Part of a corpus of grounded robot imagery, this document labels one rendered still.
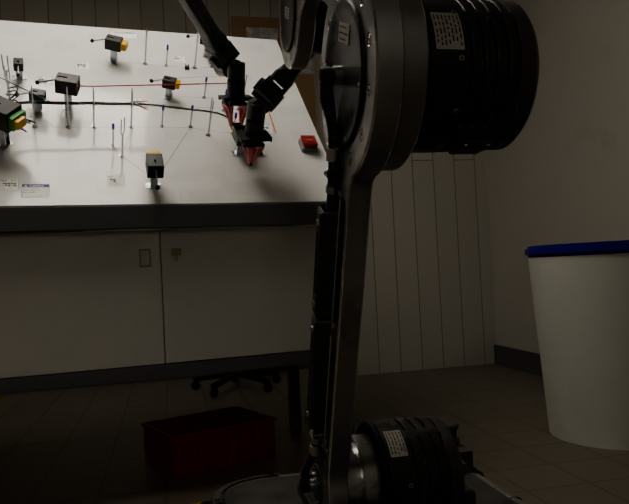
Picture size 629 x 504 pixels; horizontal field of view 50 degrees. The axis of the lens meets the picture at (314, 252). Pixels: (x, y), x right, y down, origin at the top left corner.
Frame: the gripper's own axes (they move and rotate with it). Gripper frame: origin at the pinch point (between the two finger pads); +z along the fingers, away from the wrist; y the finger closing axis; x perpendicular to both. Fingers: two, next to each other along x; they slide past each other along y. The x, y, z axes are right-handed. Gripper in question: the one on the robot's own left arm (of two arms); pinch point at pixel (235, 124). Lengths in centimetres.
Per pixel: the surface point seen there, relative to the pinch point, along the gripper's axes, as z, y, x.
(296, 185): 16.6, -14.2, 18.7
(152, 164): 6.7, 31.7, 20.1
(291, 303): 50, -7, 35
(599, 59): -19, -189, -30
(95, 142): 5.4, 43.6, -6.4
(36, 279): 37, 66, 23
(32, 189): 14, 64, 12
